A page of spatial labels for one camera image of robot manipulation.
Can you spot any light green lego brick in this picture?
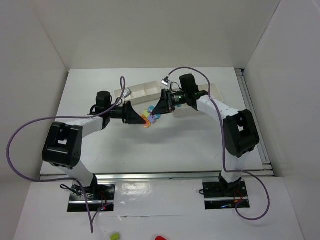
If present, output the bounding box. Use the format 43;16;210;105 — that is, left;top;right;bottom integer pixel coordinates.
143;110;150;117

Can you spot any purple lego brick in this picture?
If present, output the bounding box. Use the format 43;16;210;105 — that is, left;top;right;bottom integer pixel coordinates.
147;115;158;124

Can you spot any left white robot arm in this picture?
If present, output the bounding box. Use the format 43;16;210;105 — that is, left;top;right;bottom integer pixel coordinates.
42;91;146;193

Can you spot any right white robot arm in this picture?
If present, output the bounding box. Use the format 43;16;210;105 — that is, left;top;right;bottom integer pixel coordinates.
151;74;260;188

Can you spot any right white divided tray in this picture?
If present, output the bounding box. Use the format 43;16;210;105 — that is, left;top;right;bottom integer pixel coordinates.
173;83;224;118

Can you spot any white divided tray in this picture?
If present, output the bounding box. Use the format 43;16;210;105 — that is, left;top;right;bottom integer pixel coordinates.
124;81;162;105
173;83;224;118

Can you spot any left white divided tray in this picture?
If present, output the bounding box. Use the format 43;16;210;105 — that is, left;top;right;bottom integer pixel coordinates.
124;81;162;105

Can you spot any green lego outside workspace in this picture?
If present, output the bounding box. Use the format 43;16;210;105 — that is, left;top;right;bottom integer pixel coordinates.
110;232;121;240

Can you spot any red object at edge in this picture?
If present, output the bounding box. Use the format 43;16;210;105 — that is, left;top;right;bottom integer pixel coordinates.
154;235;168;240

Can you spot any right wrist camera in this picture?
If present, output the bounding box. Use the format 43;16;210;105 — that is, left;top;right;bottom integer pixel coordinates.
161;76;170;87

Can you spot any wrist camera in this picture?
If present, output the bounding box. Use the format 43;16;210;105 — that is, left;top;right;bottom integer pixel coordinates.
123;88;132;98
161;76;170;87

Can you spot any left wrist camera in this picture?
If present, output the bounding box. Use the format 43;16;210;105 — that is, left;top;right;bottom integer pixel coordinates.
123;88;132;98

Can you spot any aluminium front rail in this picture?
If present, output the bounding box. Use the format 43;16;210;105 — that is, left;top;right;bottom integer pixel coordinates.
39;170;226;181

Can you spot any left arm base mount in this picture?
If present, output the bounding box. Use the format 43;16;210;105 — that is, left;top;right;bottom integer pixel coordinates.
60;184;116;213

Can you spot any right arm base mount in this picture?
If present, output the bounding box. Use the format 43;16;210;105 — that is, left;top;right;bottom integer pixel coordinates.
198;181;250;210

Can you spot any aluminium side rail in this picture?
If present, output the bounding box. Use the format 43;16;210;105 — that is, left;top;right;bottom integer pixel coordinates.
234;68;275;177

